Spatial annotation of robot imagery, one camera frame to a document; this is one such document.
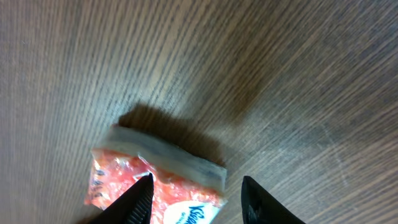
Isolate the small red white box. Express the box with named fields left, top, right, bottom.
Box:
left=85, top=126, right=227, bottom=223

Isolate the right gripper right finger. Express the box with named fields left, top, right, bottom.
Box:
left=241, top=175, right=305, bottom=224

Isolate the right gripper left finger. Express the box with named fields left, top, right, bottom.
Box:
left=89, top=173, right=154, bottom=224

